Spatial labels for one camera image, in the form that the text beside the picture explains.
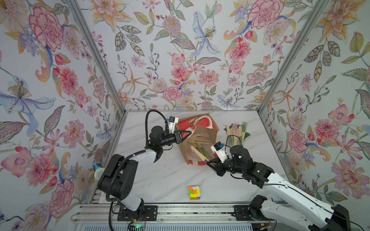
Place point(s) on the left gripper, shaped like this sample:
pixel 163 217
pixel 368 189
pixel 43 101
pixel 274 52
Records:
pixel 177 137

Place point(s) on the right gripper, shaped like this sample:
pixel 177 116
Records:
pixel 219 165

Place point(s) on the red burlap tote bag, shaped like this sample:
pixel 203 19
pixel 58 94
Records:
pixel 197 147

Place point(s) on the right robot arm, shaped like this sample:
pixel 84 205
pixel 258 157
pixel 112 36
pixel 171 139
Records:
pixel 304 213

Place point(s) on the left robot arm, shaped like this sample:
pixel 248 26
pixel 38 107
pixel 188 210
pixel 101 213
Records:
pixel 117 178

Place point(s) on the pink green folding fan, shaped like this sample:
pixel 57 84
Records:
pixel 199 139

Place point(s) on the rubik's cube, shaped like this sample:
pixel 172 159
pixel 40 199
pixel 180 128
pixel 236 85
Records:
pixel 194 193

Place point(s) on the patterned paper cup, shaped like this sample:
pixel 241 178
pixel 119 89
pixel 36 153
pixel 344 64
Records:
pixel 98 170

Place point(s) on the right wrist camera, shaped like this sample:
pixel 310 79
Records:
pixel 219 149

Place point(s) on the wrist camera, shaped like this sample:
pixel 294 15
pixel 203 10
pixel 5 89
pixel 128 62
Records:
pixel 172 121
pixel 219 149

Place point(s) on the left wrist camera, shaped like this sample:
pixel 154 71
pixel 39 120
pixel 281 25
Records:
pixel 172 121

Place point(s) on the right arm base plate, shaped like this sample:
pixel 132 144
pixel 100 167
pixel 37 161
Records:
pixel 245 213

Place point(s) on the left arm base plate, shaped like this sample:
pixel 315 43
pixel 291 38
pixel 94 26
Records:
pixel 145 213

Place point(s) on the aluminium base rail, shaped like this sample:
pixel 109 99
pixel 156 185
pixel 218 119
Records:
pixel 167 213

